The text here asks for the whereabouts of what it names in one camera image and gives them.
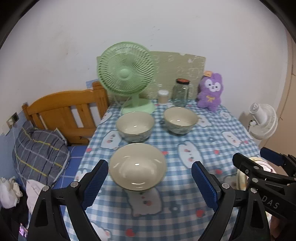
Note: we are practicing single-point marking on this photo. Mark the ceramic bowl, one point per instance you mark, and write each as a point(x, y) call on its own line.
point(135, 127)
point(137, 167)
point(179, 121)

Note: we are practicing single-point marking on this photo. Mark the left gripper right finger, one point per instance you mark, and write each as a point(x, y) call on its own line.
point(251, 221)

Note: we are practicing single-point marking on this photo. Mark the wall power outlet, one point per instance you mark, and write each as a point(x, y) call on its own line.
point(12, 120)

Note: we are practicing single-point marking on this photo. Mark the scalloped yellow flower plate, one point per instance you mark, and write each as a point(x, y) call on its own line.
point(241, 178)

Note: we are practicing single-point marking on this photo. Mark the grey plaid pillow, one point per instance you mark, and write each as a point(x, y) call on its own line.
point(40, 155)

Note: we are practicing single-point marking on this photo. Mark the wooden bed headboard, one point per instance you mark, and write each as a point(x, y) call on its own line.
point(69, 112)

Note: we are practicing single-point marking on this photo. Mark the blue checkered tablecloth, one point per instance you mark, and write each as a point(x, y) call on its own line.
point(174, 209)

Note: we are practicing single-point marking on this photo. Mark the glass jar black lid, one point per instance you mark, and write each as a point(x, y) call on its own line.
point(180, 92)

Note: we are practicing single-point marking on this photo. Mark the white crumpled cloth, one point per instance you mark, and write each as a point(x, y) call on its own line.
point(10, 192)

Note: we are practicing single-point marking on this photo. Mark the cotton swab container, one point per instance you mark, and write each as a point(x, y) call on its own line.
point(163, 96)

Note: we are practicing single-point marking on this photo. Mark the purple plush bunny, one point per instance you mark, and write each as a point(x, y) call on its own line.
point(209, 91)

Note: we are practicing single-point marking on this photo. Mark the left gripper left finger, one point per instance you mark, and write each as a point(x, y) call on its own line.
point(47, 222)

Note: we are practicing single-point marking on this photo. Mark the green desk fan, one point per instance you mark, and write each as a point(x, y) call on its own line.
point(126, 69)

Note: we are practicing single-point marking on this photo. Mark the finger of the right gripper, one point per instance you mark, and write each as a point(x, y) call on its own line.
point(287, 162)
point(249, 167)

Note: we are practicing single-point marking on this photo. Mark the green cartoon board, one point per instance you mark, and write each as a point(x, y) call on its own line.
point(170, 66)

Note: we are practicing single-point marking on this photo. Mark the white red trim plate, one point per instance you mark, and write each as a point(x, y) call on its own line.
point(266, 166)

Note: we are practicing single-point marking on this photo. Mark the white floor fan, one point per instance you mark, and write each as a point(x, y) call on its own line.
point(266, 121)

